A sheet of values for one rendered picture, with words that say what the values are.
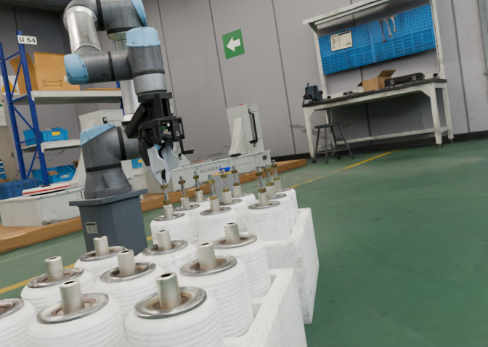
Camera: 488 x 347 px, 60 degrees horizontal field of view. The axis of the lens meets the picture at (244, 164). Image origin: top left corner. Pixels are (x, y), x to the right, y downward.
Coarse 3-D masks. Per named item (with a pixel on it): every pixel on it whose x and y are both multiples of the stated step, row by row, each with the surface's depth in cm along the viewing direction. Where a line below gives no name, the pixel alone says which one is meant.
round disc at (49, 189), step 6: (42, 186) 291; (48, 186) 292; (54, 186) 284; (60, 186) 287; (66, 186) 292; (24, 192) 282; (30, 192) 279; (36, 192) 279; (42, 192) 280; (48, 192) 285
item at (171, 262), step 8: (184, 248) 68; (192, 248) 69; (144, 256) 67; (152, 256) 66; (160, 256) 66; (168, 256) 66; (176, 256) 66; (184, 256) 67; (192, 256) 68; (160, 264) 65; (168, 264) 65; (176, 264) 66
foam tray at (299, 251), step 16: (304, 208) 126; (304, 224) 106; (288, 240) 91; (304, 240) 99; (272, 256) 91; (288, 256) 90; (304, 256) 95; (304, 272) 90; (304, 288) 90; (304, 304) 90; (304, 320) 90
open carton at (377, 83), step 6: (384, 72) 514; (390, 72) 522; (372, 78) 520; (378, 78) 516; (384, 78) 524; (360, 84) 539; (366, 84) 528; (372, 84) 521; (378, 84) 515; (384, 84) 523; (366, 90) 529
